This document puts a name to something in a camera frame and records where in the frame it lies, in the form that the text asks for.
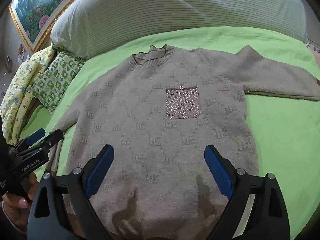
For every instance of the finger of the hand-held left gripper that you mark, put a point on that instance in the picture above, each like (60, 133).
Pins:
(35, 136)
(53, 137)

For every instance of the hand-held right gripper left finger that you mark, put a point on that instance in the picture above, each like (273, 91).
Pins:
(100, 171)

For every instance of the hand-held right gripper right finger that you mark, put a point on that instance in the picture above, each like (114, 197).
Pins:
(218, 172)

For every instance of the beige knit sweater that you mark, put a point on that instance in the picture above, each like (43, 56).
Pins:
(155, 105)

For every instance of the person's left hand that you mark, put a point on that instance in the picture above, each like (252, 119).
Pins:
(17, 205)

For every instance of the yellow printed blanket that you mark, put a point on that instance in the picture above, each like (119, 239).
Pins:
(17, 87)

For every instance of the green white checked pillow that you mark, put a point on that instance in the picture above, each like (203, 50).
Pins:
(55, 80)

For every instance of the green bed sheet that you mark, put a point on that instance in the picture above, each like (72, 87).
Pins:
(275, 142)

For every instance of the gold framed flower painting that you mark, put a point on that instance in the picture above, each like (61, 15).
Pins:
(37, 12)

